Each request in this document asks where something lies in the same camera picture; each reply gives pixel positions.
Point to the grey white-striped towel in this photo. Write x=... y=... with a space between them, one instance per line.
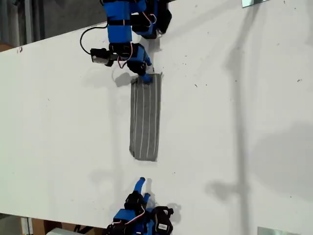
x=145 y=122

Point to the white plastic box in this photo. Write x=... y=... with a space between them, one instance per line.
x=58 y=232

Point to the white table leg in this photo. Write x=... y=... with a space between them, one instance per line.
x=26 y=226

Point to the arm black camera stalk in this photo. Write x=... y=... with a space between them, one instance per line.
x=109 y=62

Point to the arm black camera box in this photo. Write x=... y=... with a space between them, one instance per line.
x=97 y=57
x=162 y=222

